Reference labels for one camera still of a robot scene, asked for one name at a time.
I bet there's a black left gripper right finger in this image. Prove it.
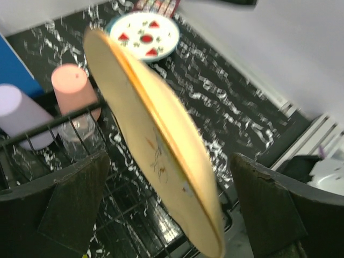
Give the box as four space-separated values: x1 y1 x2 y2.
231 153 343 257

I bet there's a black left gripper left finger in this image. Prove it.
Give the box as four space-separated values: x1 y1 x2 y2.
1 150 110 257

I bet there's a peach floral plate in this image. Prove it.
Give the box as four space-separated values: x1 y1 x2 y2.
83 28 225 257

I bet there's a teal scalloped plate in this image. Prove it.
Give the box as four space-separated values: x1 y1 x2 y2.
104 17 119 35

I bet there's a white watermelon pattern plate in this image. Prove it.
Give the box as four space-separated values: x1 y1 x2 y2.
109 11 180 63

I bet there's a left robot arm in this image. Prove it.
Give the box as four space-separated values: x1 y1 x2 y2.
1 151 343 257

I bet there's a clear drinking glass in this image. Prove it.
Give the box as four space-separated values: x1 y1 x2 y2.
58 114 105 161

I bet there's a lilac plastic cup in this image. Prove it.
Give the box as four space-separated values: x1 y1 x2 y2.
1 83 58 150

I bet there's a pink plastic cup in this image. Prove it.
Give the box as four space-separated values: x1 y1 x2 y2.
51 63 98 115

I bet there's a black wire dish rack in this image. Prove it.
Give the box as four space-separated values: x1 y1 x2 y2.
1 95 242 257

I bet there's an aluminium rail frame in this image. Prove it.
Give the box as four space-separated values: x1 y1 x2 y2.
258 102 343 169

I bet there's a blue ring binder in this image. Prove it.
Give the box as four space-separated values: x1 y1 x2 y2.
0 34 44 98

